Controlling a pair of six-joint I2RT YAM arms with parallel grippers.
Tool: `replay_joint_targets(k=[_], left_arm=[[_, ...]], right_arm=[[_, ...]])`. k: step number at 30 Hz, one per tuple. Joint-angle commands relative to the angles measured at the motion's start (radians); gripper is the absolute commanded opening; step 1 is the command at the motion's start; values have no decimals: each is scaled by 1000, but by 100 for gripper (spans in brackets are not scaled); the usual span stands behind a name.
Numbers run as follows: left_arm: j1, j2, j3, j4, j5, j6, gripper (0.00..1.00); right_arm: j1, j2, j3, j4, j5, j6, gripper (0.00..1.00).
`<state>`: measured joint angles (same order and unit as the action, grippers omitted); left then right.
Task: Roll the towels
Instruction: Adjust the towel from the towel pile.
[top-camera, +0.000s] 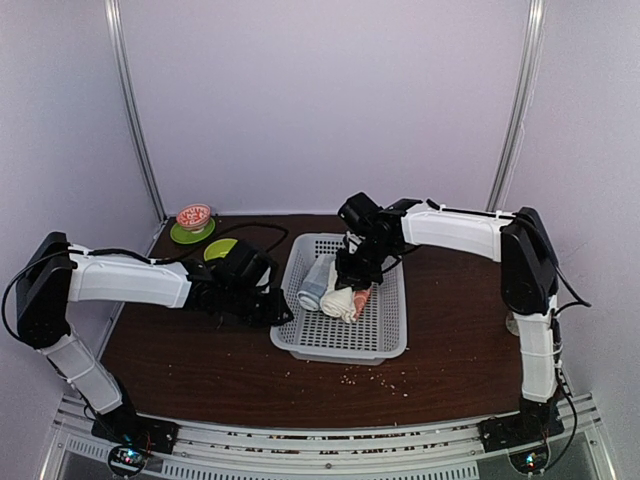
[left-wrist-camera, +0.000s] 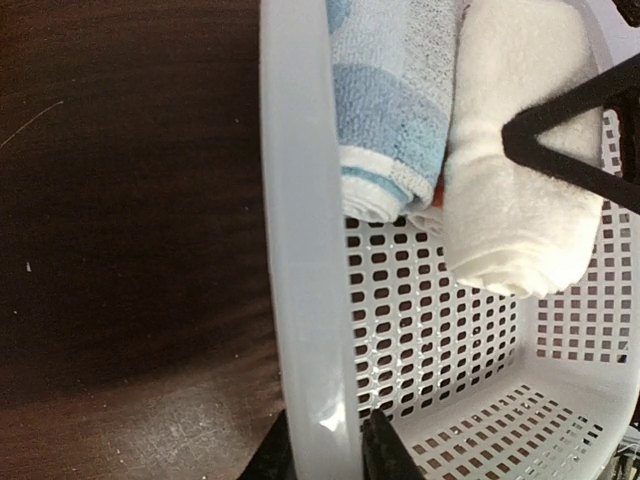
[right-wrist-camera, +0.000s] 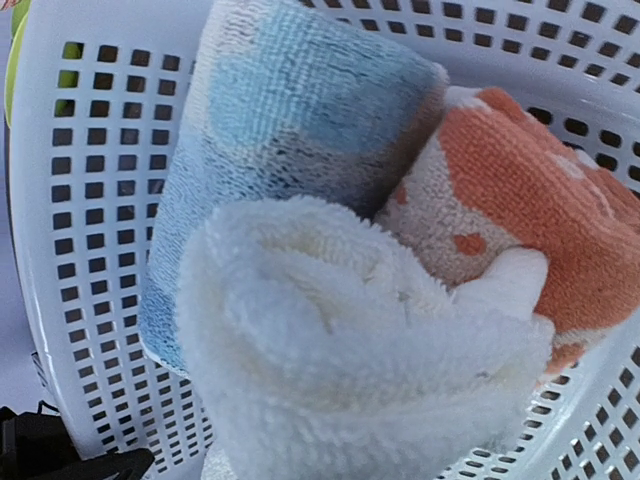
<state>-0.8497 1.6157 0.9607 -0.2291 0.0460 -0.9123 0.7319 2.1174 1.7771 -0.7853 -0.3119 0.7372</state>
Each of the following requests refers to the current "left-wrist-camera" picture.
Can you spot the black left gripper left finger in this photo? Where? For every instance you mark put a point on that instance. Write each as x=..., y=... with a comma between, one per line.
x=273, y=459

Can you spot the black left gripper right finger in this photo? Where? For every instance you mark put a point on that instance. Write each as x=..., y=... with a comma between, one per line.
x=385, y=456

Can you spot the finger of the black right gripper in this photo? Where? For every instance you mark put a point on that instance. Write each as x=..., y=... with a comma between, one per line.
x=616, y=89

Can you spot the white perforated plastic basket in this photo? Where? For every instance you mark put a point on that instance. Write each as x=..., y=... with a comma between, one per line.
x=368, y=315

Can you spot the cream white towel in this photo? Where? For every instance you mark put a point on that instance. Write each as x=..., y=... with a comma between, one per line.
x=508, y=229

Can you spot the orange bunny pattern towel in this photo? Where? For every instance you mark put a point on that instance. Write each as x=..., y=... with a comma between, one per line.
x=428, y=218

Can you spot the rolled light blue towel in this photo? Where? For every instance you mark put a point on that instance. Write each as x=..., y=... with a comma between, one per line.
x=393, y=70

